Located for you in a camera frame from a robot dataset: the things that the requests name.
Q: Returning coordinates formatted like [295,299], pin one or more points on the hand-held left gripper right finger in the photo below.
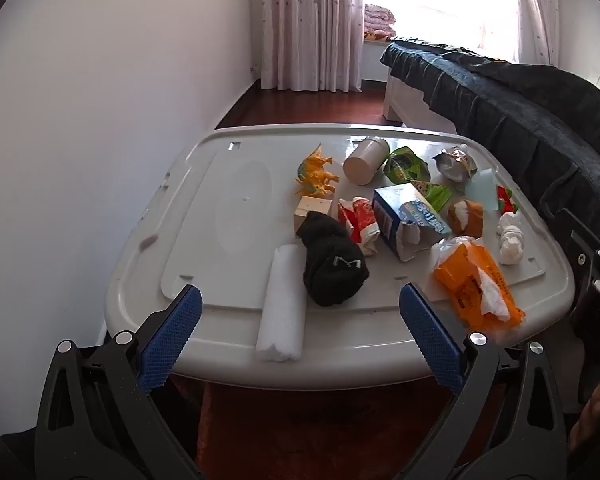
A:
[430,330]

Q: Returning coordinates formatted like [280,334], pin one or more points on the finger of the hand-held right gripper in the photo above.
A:
[587,245]

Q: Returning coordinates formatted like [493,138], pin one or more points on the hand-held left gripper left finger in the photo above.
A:
[172,330]

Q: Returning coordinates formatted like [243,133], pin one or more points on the beige cup with lid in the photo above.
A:
[362,162]

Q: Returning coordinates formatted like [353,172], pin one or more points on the person's right hand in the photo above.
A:
[597,415]

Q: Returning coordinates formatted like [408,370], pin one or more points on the orange tissue packet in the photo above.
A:
[460,272]

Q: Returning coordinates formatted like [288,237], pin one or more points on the red green toy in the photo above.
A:
[505,200]

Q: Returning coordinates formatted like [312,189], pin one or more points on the white foam roll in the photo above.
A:
[280,310]

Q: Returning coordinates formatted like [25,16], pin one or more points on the light blue plastic cup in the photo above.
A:
[482,190]

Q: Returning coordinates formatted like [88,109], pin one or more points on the black sock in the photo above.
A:
[330,265]

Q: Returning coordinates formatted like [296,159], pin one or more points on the blue tissue box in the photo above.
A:
[395,205]

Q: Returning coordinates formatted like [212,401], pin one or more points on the red white wrapper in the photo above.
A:
[362,217]

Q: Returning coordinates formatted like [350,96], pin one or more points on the green torn wrapper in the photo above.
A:
[437,194]

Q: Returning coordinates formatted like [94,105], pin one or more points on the white plastic table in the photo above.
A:
[220,200]

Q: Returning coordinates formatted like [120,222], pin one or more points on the silver orange snack packet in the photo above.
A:
[455,162]

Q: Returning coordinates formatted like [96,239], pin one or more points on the green snack packet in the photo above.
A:
[405,165]

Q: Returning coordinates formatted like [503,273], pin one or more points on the wooden block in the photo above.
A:
[312,207]

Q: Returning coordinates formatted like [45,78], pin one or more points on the yellow toy dinosaur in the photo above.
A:
[317,172]

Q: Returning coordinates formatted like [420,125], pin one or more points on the sheer white curtain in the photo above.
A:
[540,10]

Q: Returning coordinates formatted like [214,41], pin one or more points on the folded pink blankets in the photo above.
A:
[379,20]

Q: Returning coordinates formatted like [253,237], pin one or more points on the pink patterned curtain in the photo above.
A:
[305,20]

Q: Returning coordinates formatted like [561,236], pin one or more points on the white bed frame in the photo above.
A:
[405,100]

